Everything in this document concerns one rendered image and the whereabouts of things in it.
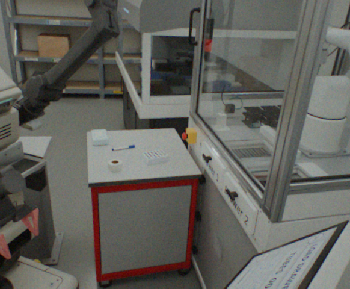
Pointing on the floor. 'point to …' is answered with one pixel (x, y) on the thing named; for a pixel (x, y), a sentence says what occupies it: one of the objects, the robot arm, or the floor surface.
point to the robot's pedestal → (36, 251)
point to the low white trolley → (142, 205)
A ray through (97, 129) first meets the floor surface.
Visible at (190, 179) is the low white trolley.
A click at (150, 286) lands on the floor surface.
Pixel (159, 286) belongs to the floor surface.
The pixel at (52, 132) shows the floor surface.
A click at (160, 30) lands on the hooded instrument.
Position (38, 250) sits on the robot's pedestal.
